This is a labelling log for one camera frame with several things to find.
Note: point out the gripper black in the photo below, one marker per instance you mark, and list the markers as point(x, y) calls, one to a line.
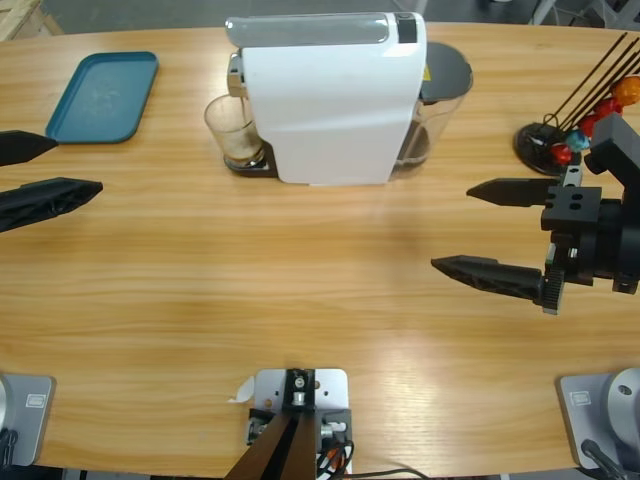
point(595, 240)

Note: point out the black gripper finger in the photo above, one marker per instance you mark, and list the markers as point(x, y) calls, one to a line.
point(20, 147)
point(45, 200)

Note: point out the clear drinking glass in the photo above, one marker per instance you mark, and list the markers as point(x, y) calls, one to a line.
point(235, 135)

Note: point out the grey coffee machine lever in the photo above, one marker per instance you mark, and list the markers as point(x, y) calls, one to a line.
point(310, 30)

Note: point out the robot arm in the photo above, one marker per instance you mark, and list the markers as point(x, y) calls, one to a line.
point(617, 150)

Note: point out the red coffee capsule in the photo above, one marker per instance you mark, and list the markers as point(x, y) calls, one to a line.
point(561, 154)
point(589, 124)
point(607, 106)

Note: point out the blue coffee capsule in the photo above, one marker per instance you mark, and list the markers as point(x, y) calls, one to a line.
point(577, 140)

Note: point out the orange coffee capsule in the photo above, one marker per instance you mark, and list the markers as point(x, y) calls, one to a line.
point(628, 90)

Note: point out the white capsule coffee machine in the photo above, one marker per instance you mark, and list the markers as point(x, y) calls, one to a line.
point(325, 125)

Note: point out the teal plastic tray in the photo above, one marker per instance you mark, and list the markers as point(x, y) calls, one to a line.
point(100, 100)

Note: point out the black capsule holder with rods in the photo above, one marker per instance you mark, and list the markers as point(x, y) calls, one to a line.
point(530, 142)

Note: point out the wooden pallet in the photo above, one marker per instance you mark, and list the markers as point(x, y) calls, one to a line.
point(25, 20)

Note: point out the silver drip tray grate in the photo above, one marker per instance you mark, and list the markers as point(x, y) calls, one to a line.
point(245, 168)

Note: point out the white paper scrap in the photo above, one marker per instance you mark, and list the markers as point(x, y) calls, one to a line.
point(246, 390)

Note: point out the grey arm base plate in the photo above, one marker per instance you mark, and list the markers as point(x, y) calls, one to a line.
point(30, 400)
point(580, 400)

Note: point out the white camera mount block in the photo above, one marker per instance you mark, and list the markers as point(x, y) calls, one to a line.
point(332, 385)

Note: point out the white metal frame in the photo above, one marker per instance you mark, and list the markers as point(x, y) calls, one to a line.
point(545, 7)

